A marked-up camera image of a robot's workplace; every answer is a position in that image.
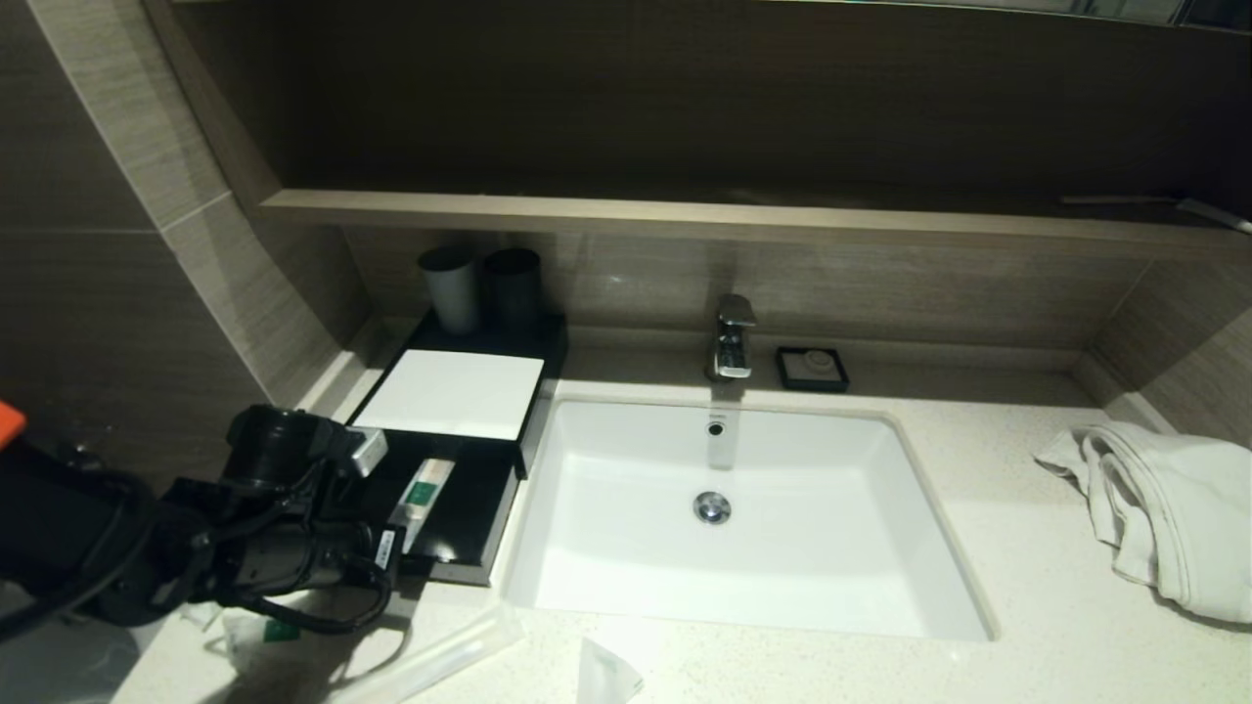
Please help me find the black box drawer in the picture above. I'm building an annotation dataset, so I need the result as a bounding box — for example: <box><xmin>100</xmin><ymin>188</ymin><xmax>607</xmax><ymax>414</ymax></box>
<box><xmin>357</xmin><ymin>435</ymin><xmax>524</xmax><ymax>588</ymax></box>

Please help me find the sachet with green label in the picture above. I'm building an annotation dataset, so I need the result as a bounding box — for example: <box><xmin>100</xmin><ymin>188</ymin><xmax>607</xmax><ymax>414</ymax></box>
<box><xmin>207</xmin><ymin>608</ymin><xmax>306</xmax><ymax>678</ymax></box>

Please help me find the slim packet with green label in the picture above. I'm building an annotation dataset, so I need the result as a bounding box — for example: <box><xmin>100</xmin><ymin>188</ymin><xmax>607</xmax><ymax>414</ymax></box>
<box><xmin>389</xmin><ymin>458</ymin><xmax>457</xmax><ymax>555</ymax></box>

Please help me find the wall mirror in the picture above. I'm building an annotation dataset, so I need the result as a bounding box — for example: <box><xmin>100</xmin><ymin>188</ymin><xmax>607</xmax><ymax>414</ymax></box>
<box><xmin>831</xmin><ymin>0</ymin><xmax>1252</xmax><ymax>30</ymax></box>

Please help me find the white towel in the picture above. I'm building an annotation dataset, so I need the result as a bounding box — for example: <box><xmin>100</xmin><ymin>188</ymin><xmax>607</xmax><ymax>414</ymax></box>
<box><xmin>1030</xmin><ymin>421</ymin><xmax>1252</xmax><ymax>625</ymax></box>

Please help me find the chrome faucet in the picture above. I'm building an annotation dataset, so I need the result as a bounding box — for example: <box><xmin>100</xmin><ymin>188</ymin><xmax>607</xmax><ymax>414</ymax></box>
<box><xmin>706</xmin><ymin>295</ymin><xmax>758</xmax><ymax>384</ymax></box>

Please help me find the grey cup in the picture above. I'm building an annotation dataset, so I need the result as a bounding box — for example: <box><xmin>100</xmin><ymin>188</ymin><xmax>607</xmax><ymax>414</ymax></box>
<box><xmin>419</xmin><ymin>246</ymin><xmax>483</xmax><ymax>336</ymax></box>

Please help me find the long clear plastic packet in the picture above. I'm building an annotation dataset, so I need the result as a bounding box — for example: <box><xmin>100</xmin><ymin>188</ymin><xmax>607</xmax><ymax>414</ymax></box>
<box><xmin>323</xmin><ymin>604</ymin><xmax>527</xmax><ymax>704</ymax></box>

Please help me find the white ceramic sink basin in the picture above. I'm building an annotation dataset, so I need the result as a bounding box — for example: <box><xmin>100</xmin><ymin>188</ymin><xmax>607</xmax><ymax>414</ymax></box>
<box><xmin>503</xmin><ymin>396</ymin><xmax>999</xmax><ymax>643</ymax></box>

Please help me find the dark brown cup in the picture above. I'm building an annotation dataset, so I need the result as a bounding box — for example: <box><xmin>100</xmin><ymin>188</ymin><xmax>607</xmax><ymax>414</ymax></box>
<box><xmin>484</xmin><ymin>247</ymin><xmax>544</xmax><ymax>335</ymax></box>

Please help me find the white flat sheet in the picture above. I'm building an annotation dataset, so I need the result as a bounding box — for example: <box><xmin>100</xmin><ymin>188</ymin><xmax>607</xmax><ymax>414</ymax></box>
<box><xmin>354</xmin><ymin>350</ymin><xmax>547</xmax><ymax>443</ymax></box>

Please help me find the black soap dish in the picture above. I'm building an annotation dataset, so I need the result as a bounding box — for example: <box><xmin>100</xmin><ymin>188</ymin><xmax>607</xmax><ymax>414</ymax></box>
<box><xmin>775</xmin><ymin>347</ymin><xmax>850</xmax><ymax>395</ymax></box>

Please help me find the wooden wall shelf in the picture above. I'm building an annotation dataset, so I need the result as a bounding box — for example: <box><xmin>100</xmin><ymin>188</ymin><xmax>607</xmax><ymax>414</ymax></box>
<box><xmin>259</xmin><ymin>189</ymin><xmax>1252</xmax><ymax>257</ymax></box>

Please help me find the black amenity drawer box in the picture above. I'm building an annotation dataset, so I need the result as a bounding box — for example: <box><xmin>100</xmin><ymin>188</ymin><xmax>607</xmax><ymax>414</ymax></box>
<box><xmin>347</xmin><ymin>311</ymin><xmax>570</xmax><ymax>480</ymax></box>

